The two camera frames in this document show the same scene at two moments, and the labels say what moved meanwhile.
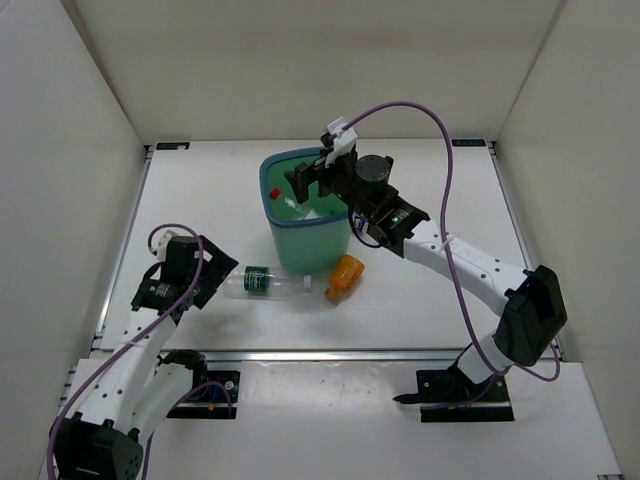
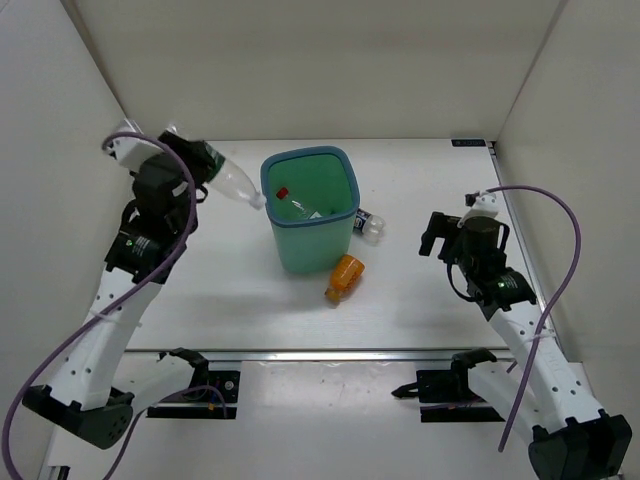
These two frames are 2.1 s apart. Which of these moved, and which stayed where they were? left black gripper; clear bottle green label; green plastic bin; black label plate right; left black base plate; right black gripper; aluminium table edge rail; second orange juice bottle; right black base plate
Moved: right black gripper; left black gripper; clear bottle green label
Stayed: right black base plate; left black base plate; black label plate right; aluminium table edge rail; green plastic bin; second orange juice bottle
